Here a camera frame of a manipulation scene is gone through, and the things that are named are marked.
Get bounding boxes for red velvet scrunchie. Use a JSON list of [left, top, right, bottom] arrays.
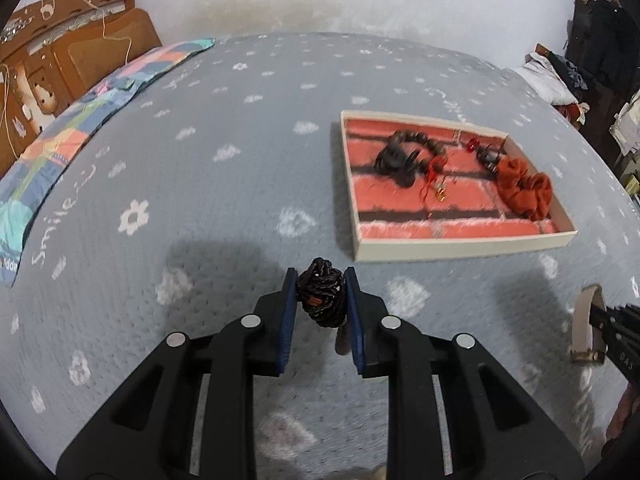
[[496, 156, 554, 221]]

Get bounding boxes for black hair tie red beads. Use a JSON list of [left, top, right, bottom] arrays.
[[466, 138, 503, 176]]

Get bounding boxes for small black hair claw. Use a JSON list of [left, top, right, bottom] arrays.
[[295, 257, 347, 328]]

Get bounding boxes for red cord wooden pendant charm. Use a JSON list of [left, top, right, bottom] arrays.
[[420, 155, 448, 217]]

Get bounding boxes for brown wooden bead bracelet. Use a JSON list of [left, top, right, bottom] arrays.
[[373, 129, 446, 190]]

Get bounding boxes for person's right hand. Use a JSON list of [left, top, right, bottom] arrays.
[[605, 384, 640, 441]]

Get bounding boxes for white pillow with clothes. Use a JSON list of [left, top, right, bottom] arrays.
[[514, 52, 578, 106]]

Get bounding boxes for grey cloud-pattern blanket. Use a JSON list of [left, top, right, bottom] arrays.
[[1, 34, 639, 467]]

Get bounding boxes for dark hanging clothes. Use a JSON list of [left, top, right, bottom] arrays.
[[566, 0, 639, 98]]

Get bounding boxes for colourful patchwork pillow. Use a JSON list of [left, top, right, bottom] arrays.
[[1, 37, 216, 287]]

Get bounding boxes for brown wooden headboard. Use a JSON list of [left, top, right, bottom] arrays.
[[1, 0, 160, 172]]

